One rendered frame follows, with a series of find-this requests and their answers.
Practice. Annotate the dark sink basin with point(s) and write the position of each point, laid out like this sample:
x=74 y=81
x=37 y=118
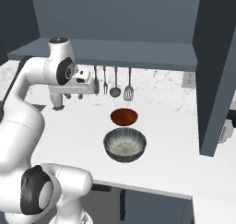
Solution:
x=39 y=108

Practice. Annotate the dark grey-blue narrow cabinet door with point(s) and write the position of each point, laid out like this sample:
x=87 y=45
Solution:
x=18 y=21

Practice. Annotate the grey ribbed bowl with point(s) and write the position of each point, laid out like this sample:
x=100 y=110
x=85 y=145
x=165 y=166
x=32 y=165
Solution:
x=124 y=146

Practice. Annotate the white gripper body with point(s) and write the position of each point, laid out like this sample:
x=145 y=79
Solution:
x=76 y=88

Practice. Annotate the dark grey-blue wide cabinet door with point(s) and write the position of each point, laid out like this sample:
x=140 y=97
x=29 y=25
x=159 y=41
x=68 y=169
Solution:
x=215 y=80

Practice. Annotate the white sink tap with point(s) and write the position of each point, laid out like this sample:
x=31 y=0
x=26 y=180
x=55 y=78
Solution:
x=57 y=101

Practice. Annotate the grey-blue open wall cabinet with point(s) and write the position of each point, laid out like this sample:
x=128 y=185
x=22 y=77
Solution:
x=123 y=54

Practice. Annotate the brown bowl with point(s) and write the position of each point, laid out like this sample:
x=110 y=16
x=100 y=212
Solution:
x=123 y=117

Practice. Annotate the grey-blue base cupboard door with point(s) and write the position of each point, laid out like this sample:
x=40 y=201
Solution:
x=156 y=207

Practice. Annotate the white wall socket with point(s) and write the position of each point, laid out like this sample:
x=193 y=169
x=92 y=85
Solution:
x=188 y=80

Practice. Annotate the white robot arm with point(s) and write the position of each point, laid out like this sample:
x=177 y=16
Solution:
x=18 y=132

